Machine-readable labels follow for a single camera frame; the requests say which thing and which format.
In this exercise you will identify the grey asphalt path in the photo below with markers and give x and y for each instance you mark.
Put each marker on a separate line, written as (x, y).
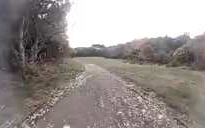
(90, 104)

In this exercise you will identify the grass verge by trees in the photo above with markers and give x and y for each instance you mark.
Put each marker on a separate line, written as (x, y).
(58, 76)

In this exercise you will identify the row of bushes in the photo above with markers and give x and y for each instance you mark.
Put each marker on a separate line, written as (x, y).
(150, 50)

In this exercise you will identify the open grass field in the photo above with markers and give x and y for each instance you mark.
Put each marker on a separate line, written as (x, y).
(163, 80)

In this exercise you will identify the clump of dark trees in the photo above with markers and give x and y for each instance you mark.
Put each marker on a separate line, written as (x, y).
(40, 30)

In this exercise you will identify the robot's own part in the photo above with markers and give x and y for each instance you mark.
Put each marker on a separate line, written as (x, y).
(66, 126)

